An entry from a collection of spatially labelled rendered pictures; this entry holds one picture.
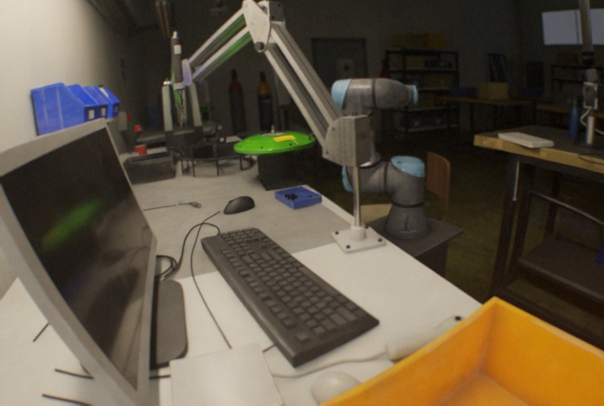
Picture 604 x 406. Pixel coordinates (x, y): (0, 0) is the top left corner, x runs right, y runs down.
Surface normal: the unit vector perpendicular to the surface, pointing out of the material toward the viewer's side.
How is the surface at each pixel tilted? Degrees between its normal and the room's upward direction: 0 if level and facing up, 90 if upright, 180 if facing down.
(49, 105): 92
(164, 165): 94
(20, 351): 0
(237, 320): 0
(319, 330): 6
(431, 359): 86
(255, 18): 90
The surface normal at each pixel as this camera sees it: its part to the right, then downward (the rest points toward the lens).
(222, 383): -0.07, -0.96
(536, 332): -0.88, 0.12
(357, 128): 0.74, 0.13
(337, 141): -0.67, 0.26
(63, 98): 0.34, 0.27
